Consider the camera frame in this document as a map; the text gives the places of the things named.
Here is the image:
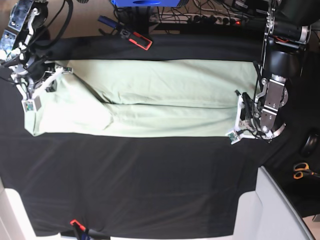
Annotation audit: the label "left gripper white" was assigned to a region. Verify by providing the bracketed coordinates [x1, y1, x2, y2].
[226, 90, 275, 145]

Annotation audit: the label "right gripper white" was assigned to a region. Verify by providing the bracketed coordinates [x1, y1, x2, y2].
[10, 64, 73, 113]

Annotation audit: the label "light green T-shirt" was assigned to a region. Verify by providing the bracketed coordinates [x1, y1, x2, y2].
[24, 59, 257, 138]

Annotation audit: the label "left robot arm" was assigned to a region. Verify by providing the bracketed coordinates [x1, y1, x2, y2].
[226, 0, 320, 144]

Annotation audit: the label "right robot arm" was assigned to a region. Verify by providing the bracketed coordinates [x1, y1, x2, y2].
[0, 0, 74, 113]

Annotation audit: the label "black round tape roll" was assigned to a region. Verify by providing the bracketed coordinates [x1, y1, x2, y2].
[300, 133, 320, 158]

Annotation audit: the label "grey white bin right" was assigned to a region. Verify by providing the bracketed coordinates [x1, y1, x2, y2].
[232, 166, 315, 240]

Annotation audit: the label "red black clamp tool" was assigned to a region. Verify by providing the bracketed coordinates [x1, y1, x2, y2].
[120, 29, 153, 51]

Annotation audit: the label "black table cloth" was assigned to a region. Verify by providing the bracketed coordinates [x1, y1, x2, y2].
[0, 35, 320, 239]

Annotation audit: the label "blue base box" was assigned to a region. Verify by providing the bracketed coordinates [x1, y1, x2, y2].
[111, 0, 189, 7]

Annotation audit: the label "white bin left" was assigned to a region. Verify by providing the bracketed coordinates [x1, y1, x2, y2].
[0, 183, 62, 240]

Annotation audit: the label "red clamp bottom edge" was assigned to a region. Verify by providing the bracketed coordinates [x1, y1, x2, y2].
[70, 219, 87, 232]

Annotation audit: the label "orange handled scissors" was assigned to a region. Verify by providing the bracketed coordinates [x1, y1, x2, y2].
[293, 162, 320, 180]

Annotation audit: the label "blue handled tool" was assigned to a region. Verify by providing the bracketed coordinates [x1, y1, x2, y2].
[97, 15, 119, 29]

